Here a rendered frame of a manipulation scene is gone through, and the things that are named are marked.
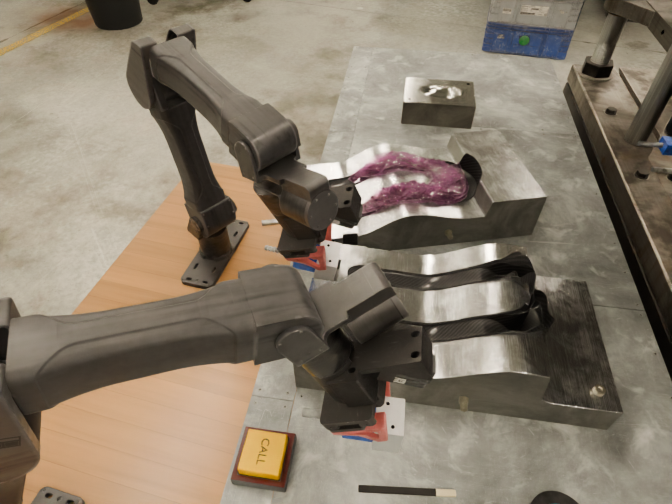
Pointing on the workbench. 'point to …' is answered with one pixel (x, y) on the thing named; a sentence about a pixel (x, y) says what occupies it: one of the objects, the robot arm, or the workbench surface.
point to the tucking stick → (407, 491)
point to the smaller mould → (438, 103)
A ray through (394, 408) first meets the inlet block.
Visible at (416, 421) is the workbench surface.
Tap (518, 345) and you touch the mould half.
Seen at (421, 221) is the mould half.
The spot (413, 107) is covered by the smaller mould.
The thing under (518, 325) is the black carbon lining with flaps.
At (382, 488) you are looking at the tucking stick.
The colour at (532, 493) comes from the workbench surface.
